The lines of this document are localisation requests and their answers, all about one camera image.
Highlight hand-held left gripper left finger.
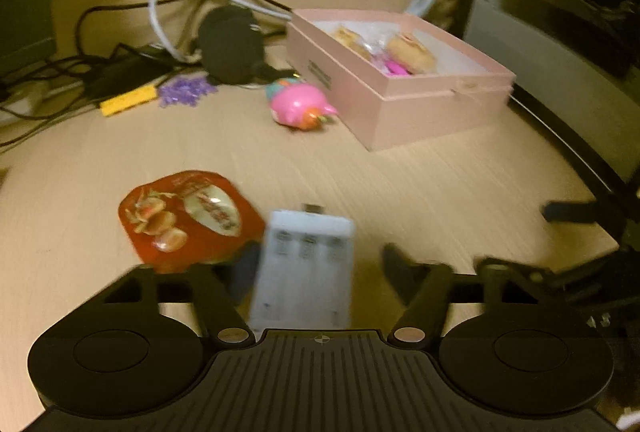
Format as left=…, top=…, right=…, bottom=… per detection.
left=97, top=243, right=263, bottom=346

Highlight white battery charger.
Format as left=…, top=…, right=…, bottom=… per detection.
left=248, top=203, right=357, bottom=332

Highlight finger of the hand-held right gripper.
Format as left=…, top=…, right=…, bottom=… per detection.
left=542, top=197, right=628, bottom=226

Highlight bag of purple beads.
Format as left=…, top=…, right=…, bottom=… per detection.
left=157, top=76, right=218, bottom=109

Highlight pale packaged bread bun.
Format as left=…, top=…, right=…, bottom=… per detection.
left=386, top=32, right=437, bottom=74

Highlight black plush toy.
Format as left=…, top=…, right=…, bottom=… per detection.
left=197, top=6, right=296, bottom=86

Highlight pink plastic basket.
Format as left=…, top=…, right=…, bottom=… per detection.
left=372, top=55, right=416, bottom=77

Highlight pink cardboard box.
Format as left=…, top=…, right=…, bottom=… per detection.
left=285, top=8, right=517, bottom=152

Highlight white power strip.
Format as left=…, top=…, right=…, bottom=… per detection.
left=0, top=80, right=86, bottom=115

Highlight black looped cable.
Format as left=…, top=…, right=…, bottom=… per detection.
left=75, top=0, right=241, bottom=63

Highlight red snack packet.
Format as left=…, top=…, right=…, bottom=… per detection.
left=117, top=169, right=267, bottom=274

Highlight grey looped cable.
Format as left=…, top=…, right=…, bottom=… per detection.
left=149, top=0, right=296, bottom=63

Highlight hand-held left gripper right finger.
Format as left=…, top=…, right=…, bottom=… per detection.
left=381, top=243, right=533, bottom=346

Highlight brown packaged bread buns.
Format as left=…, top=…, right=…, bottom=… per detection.
left=331, top=26, right=375, bottom=60

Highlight black power adapter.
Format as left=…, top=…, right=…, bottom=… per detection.
left=87, top=42, right=173, bottom=100

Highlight pink pig toy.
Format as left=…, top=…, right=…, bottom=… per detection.
left=267, top=80, right=341, bottom=132

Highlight yellow building brick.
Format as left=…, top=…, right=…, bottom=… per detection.
left=99, top=84, right=157, bottom=117

